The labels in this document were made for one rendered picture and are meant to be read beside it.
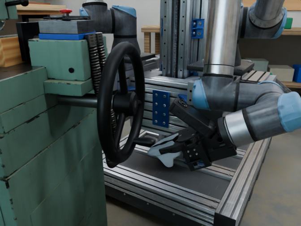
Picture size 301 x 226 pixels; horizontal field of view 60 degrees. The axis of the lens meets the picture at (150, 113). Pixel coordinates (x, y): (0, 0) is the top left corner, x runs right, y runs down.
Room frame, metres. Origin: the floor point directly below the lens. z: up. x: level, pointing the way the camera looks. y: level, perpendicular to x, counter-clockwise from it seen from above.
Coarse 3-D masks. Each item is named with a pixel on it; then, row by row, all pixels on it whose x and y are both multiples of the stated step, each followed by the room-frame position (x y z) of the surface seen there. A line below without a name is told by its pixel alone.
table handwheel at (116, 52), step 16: (128, 48) 0.59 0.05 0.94; (112, 64) 0.51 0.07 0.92; (112, 80) 0.50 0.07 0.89; (144, 80) 0.72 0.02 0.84; (64, 96) 0.62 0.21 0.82; (80, 96) 0.62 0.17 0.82; (96, 96) 0.61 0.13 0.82; (112, 96) 0.60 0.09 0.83; (128, 96) 0.58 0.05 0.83; (144, 96) 0.72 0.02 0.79; (128, 112) 0.57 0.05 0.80; (112, 144) 0.48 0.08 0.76; (128, 144) 0.61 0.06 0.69; (112, 160) 0.50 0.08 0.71
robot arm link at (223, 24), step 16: (224, 0) 0.66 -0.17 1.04; (240, 0) 0.67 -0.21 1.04; (208, 16) 0.69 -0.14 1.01; (224, 16) 0.65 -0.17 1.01; (208, 32) 0.67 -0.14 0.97; (224, 32) 0.64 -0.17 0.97; (208, 48) 0.65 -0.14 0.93; (224, 48) 0.63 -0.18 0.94; (208, 64) 0.64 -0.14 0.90; (224, 64) 0.62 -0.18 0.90; (208, 80) 0.62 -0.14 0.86; (224, 80) 0.61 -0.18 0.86; (192, 96) 0.62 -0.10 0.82; (208, 96) 0.61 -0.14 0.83; (224, 96) 0.60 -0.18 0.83
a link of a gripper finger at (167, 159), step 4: (164, 144) 0.56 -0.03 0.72; (168, 144) 0.55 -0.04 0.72; (172, 144) 0.54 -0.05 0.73; (152, 148) 0.57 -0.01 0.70; (156, 148) 0.56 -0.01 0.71; (160, 148) 0.55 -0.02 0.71; (148, 152) 0.58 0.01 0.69; (152, 152) 0.56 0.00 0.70; (156, 152) 0.56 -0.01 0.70; (176, 152) 0.54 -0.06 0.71; (180, 152) 0.54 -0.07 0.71; (160, 156) 0.56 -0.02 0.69; (164, 156) 0.56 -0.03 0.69; (168, 156) 0.55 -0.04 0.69; (172, 156) 0.55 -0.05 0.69; (176, 156) 0.55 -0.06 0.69; (160, 160) 0.56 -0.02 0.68; (164, 160) 0.56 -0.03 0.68; (168, 160) 0.55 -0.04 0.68; (172, 160) 0.55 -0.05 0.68; (164, 164) 0.56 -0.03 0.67; (168, 164) 0.55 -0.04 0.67; (172, 164) 0.55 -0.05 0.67
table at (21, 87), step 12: (0, 72) 0.54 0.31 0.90; (12, 72) 0.54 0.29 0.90; (24, 72) 0.54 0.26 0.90; (36, 72) 0.57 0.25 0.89; (0, 84) 0.46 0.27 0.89; (12, 84) 0.49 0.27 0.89; (24, 84) 0.52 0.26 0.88; (36, 84) 0.56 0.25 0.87; (48, 84) 0.58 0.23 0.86; (60, 84) 0.57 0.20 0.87; (72, 84) 0.56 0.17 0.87; (84, 84) 0.58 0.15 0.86; (0, 96) 0.46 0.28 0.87; (12, 96) 0.49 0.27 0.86; (24, 96) 0.52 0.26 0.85; (36, 96) 0.55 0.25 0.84; (0, 108) 0.45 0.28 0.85; (12, 108) 0.48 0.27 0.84
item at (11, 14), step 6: (0, 0) 0.66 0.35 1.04; (6, 0) 0.67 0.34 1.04; (12, 0) 0.69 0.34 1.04; (0, 6) 0.65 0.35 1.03; (12, 6) 0.69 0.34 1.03; (0, 12) 0.65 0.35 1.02; (6, 12) 0.67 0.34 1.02; (12, 12) 0.69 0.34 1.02; (0, 18) 0.65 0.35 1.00; (6, 18) 0.66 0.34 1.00; (12, 18) 0.68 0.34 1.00
